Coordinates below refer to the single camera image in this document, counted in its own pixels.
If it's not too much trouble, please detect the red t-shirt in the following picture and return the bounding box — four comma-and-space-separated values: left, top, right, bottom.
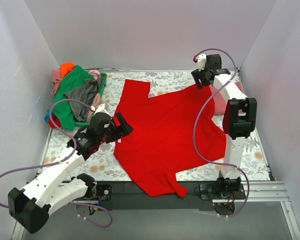
114, 79, 226, 198

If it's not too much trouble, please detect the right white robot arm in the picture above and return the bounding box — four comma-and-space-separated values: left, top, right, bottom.
191, 52, 257, 200

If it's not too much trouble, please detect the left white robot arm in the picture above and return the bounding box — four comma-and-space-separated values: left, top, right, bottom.
7, 112, 133, 234

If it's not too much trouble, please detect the floral patterned table mat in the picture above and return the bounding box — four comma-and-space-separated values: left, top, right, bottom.
44, 71, 271, 181

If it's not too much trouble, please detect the green plastic basket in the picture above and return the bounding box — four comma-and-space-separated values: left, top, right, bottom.
65, 70, 107, 127

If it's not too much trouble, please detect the folded pink t-shirt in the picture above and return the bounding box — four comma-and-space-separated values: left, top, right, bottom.
207, 81, 245, 116

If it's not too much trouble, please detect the grey t-shirt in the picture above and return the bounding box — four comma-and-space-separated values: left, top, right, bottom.
63, 76, 106, 122

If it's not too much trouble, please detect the red garment in pile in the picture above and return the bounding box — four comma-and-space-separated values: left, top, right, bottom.
48, 114, 62, 129

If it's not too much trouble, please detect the blue t-shirt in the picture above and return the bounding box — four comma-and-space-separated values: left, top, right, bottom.
44, 109, 55, 124

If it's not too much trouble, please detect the green t-shirt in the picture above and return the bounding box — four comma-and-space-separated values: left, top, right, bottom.
52, 65, 100, 131

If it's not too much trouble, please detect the pink t-shirt in pile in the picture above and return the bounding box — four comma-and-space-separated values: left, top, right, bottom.
51, 68, 63, 96

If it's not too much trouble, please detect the orange t-shirt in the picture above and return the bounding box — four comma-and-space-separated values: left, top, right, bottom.
60, 62, 76, 78

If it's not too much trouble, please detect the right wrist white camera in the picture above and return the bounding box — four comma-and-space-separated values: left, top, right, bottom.
193, 53, 207, 72

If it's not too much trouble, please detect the wrist white camera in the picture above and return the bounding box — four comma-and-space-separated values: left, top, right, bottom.
90, 103, 110, 117
193, 53, 207, 72

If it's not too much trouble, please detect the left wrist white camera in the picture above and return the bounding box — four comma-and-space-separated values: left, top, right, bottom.
90, 103, 110, 117

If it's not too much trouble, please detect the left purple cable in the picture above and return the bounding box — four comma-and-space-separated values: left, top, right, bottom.
0, 98, 114, 229

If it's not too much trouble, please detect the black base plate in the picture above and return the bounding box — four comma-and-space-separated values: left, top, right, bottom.
91, 181, 246, 215

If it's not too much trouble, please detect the aluminium frame rail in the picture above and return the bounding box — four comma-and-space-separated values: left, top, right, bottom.
21, 181, 291, 205

